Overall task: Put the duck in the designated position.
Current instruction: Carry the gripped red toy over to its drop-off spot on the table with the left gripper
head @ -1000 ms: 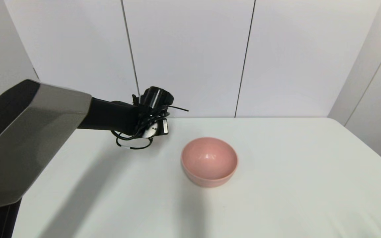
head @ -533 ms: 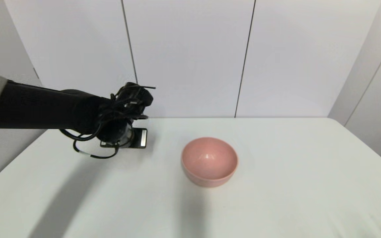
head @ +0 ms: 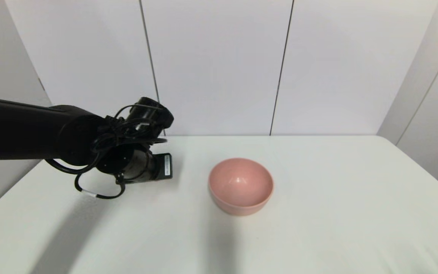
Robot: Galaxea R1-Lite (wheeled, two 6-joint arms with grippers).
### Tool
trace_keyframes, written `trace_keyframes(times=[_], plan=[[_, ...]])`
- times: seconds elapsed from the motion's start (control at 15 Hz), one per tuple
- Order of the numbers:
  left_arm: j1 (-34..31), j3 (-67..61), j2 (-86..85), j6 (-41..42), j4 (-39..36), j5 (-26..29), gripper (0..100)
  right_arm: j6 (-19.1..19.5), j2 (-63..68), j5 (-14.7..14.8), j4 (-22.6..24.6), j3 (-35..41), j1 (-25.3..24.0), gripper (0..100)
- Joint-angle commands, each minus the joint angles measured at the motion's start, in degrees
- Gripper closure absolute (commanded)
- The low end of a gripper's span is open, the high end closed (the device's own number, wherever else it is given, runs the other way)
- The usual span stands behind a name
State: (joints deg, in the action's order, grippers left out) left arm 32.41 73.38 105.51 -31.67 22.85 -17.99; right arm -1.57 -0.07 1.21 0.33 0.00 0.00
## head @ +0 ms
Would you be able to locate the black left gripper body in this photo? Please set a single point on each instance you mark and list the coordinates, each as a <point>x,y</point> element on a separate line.
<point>154,166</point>

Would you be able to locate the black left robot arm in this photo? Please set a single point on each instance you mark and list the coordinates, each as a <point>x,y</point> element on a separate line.
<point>25,129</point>

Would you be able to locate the pink bowl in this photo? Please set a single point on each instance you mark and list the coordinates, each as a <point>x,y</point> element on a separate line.
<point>240,186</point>

